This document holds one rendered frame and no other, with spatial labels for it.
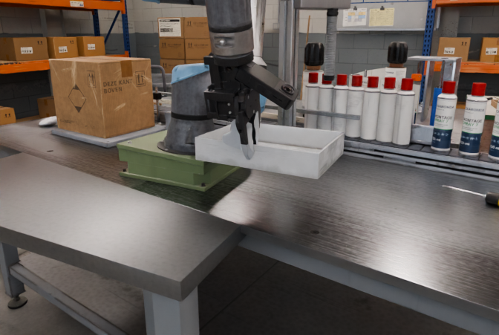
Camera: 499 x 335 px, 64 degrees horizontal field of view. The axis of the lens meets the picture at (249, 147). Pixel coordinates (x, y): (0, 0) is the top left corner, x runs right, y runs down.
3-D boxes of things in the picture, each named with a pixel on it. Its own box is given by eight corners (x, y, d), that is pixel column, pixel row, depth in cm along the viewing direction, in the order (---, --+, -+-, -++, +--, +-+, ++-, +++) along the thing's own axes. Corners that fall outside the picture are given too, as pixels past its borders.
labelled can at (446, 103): (451, 149, 119) (461, 80, 114) (448, 153, 115) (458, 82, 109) (432, 146, 122) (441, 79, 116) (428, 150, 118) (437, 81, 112)
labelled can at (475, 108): (479, 154, 115) (491, 82, 109) (477, 158, 111) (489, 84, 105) (459, 151, 118) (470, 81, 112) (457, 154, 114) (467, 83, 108)
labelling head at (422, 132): (451, 138, 131) (462, 58, 123) (443, 147, 120) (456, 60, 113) (407, 132, 138) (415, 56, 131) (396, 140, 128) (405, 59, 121)
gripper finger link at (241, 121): (245, 136, 78) (242, 94, 74) (254, 137, 77) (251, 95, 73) (236, 147, 74) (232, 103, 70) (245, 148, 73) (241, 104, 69)
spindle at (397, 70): (405, 105, 184) (411, 41, 176) (399, 108, 177) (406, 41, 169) (385, 103, 189) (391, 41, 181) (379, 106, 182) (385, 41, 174)
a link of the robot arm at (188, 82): (176, 106, 116) (177, 59, 112) (222, 110, 115) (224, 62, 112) (165, 113, 104) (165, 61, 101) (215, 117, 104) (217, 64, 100)
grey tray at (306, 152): (343, 153, 91) (344, 132, 90) (317, 179, 74) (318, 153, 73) (238, 140, 103) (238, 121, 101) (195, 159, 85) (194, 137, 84)
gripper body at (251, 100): (223, 105, 81) (216, 46, 75) (263, 108, 78) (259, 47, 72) (207, 122, 74) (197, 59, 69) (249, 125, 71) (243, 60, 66)
